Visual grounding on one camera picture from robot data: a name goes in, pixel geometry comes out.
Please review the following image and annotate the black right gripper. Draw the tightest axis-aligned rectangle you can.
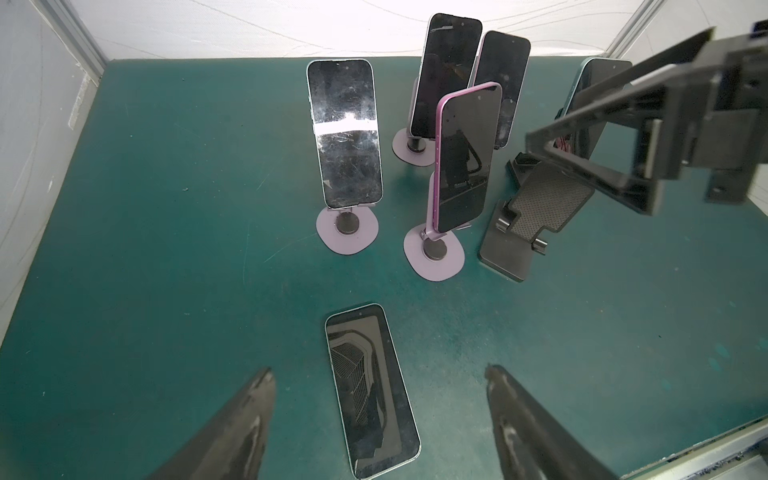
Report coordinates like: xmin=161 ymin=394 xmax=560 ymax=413
xmin=525 ymin=21 xmax=767 ymax=216

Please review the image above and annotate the black folding phone stand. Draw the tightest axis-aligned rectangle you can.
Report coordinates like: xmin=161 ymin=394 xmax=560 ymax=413
xmin=478 ymin=153 xmax=594 ymax=282

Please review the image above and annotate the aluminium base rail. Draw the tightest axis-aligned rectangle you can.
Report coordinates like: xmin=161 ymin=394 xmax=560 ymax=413
xmin=622 ymin=416 xmax=767 ymax=480

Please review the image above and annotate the aluminium corner frame post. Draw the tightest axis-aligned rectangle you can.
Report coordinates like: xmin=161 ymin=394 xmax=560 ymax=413
xmin=31 ymin=0 xmax=109 ymax=85

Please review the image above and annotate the teal phone on black stand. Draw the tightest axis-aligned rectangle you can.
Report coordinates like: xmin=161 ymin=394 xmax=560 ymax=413
xmin=554 ymin=56 xmax=634 ymax=162

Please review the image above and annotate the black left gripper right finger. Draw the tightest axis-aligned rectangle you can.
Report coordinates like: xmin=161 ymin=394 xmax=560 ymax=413
xmin=485 ymin=365 xmax=617 ymax=479

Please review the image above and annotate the phone on far-left stand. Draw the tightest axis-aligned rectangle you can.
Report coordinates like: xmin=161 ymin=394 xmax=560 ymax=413
xmin=306 ymin=59 xmax=383 ymax=210

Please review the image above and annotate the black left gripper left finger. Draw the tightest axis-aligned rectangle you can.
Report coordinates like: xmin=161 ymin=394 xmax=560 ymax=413
xmin=148 ymin=368 xmax=276 ymax=479

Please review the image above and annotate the pink phone on back stand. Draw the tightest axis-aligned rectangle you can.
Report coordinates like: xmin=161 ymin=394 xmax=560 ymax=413
xmin=474 ymin=31 xmax=531 ymax=150

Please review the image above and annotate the silver phone black screen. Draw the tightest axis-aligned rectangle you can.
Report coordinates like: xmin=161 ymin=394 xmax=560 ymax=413
xmin=324 ymin=303 xmax=422 ymax=479

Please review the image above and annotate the purple phone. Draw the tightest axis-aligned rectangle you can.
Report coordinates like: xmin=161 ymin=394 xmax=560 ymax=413
xmin=427 ymin=82 xmax=502 ymax=239

